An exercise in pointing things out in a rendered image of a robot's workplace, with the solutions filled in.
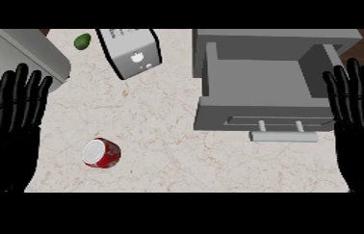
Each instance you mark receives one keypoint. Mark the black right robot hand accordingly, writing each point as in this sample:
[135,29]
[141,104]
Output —
[349,128]

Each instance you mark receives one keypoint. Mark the grey cabinet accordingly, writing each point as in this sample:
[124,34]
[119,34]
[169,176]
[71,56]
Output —
[274,42]

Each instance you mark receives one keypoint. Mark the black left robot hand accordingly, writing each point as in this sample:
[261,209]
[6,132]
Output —
[19,128]

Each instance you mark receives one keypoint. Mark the grey appliance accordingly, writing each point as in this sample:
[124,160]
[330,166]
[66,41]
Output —
[29,56]

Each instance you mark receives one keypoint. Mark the grey drawer front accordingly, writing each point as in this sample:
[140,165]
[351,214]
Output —
[262,116]

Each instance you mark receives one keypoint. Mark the grey open drawer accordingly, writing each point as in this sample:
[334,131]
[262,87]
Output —
[261,80]

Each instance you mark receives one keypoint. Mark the green avocado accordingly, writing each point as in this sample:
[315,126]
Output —
[82,41]

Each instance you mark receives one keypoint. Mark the red can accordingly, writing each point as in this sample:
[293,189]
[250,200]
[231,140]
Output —
[100,153]

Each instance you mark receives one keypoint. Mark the silver toaster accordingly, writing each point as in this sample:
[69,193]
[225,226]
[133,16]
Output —
[133,53]

